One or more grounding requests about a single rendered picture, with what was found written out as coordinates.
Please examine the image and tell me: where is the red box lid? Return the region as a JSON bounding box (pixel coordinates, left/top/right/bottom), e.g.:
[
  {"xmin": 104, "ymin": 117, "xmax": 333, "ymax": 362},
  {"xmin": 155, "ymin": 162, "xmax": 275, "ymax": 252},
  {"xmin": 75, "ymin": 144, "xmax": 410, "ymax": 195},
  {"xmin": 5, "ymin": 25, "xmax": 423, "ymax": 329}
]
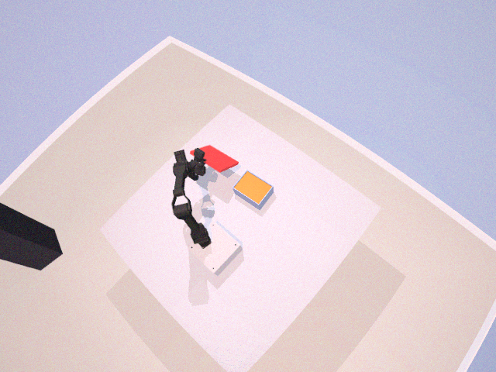
[{"xmin": 200, "ymin": 146, "xmax": 239, "ymax": 172}]

